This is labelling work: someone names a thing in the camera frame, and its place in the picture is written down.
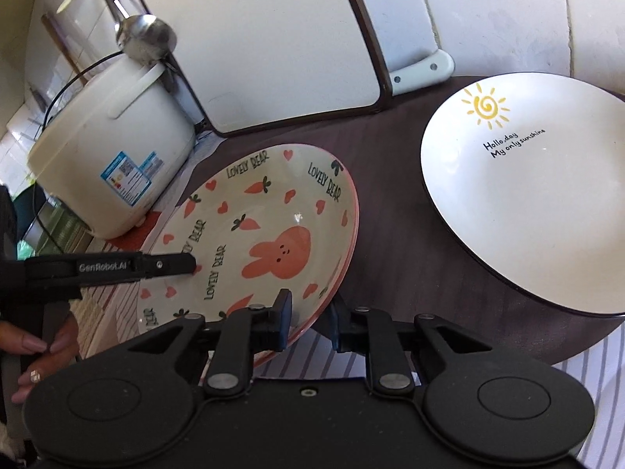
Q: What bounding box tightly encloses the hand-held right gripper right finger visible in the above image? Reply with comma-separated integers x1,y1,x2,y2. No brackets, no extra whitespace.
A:
317,298,494,399

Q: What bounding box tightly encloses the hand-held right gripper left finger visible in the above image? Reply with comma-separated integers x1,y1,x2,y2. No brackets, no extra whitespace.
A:
128,289,294,399

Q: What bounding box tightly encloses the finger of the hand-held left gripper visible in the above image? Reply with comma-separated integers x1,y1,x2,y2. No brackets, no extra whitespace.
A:
139,252,197,279

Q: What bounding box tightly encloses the bunny and carrot print plate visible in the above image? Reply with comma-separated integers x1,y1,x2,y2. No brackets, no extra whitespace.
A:
137,144,361,369

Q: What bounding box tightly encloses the person's left hand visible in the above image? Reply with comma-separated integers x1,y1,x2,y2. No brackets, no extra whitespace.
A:
0,311,80,404

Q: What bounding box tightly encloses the dark round placemat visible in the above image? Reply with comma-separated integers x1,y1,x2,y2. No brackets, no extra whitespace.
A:
186,75,625,367

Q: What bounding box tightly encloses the white rice cooker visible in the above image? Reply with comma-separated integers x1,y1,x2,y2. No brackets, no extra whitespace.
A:
27,56,198,238

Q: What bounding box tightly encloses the metal ladle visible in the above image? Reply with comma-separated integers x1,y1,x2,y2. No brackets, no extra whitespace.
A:
88,0,177,63

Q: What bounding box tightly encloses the white plate with sun print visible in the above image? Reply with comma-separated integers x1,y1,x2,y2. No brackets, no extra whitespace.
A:
420,72,625,317

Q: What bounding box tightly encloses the brown wooden stick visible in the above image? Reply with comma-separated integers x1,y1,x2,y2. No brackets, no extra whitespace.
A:
40,12,81,76

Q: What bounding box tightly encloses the white cutting board brown rim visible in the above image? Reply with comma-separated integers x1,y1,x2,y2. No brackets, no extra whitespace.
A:
134,0,391,138

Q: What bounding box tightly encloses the striped tablecloth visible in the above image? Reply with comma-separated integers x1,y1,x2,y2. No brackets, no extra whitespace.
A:
73,122,625,455

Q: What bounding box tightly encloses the black cable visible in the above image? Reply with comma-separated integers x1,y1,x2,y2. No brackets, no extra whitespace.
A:
32,51,128,255

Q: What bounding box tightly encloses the white knife handle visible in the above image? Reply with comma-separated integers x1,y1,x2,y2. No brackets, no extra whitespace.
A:
389,50,455,95

